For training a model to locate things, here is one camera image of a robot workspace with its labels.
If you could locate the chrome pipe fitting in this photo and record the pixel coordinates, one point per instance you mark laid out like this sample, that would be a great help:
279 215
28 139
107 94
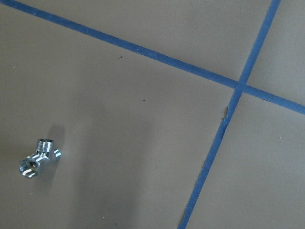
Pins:
38 162

